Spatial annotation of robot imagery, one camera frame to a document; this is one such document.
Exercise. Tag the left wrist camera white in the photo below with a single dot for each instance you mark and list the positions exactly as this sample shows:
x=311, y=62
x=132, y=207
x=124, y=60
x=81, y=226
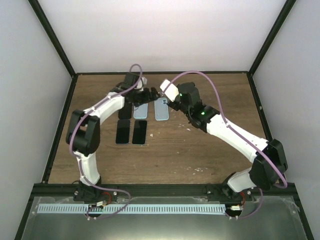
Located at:
x=141, y=84

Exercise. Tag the blue phone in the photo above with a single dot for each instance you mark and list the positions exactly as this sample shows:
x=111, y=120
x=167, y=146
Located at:
x=123, y=131

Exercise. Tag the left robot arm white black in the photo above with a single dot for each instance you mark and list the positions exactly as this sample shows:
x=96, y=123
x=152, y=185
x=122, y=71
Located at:
x=84, y=130

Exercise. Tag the dark green phone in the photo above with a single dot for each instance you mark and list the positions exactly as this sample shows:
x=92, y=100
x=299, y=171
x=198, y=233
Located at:
x=139, y=132

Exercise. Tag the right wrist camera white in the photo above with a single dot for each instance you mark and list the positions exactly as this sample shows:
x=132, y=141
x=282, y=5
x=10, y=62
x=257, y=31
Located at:
x=170, y=91

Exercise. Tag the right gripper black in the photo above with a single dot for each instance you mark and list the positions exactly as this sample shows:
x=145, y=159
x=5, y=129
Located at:
x=170, y=104

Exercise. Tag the black enclosure frame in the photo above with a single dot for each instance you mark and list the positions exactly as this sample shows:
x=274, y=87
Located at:
x=57, y=38

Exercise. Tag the light-blue slotted cable duct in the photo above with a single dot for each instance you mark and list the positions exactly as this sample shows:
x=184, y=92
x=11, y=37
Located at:
x=77, y=208

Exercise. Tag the metal front plate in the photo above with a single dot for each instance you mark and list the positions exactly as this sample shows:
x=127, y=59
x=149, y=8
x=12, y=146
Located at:
x=267, y=218

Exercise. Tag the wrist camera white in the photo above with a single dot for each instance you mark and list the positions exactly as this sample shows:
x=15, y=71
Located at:
x=141, y=84
x=170, y=91

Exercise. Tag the black phone case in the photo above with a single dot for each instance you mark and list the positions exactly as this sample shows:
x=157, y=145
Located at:
x=126, y=112

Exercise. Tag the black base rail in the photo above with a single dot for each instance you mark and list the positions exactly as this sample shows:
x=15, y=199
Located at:
x=211, y=192

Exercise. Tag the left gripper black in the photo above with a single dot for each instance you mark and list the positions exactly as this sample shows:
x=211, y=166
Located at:
x=146, y=98

